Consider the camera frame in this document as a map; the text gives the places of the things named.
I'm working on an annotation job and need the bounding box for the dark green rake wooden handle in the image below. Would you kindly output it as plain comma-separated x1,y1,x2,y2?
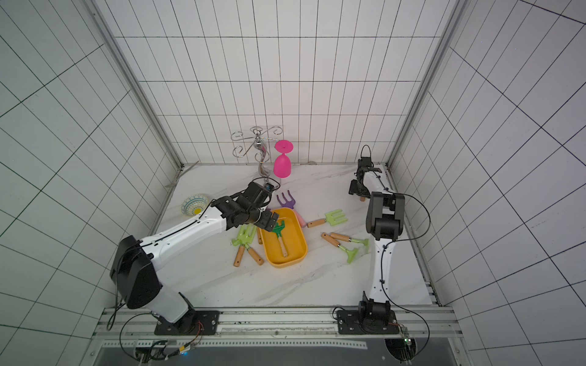
273,221,288,258

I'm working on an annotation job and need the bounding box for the light green fork rake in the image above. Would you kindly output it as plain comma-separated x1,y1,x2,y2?
320,233,359,264

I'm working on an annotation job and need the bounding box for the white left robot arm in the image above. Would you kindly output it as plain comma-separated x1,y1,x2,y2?
110,178,280,324

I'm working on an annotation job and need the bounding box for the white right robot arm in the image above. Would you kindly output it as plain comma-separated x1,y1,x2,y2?
349,156,405,326

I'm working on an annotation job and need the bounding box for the purple rake near stand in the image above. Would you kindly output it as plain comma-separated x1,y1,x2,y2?
276,191,296,210

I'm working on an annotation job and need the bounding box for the yellow storage box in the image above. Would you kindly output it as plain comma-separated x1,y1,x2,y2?
258,208,308,268

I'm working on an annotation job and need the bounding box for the blue yellow patterned bowl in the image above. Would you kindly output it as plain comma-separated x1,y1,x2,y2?
180,194,210,217

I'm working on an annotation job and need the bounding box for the chrome cup holder stand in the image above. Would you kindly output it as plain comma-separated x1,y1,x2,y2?
230,126,283,178

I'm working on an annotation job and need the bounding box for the pink plastic goblet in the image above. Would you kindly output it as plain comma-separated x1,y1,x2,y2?
274,140,294,178

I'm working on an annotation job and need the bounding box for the light green spade wooden handle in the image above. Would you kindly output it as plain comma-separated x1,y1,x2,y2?
307,209,348,228

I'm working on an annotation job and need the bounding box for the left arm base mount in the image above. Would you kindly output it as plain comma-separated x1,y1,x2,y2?
154,309,221,336

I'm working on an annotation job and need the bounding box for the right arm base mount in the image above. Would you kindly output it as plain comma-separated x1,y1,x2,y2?
333,292,401,336

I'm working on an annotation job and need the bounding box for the aluminium front rail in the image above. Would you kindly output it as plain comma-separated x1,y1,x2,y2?
90,306,463,353

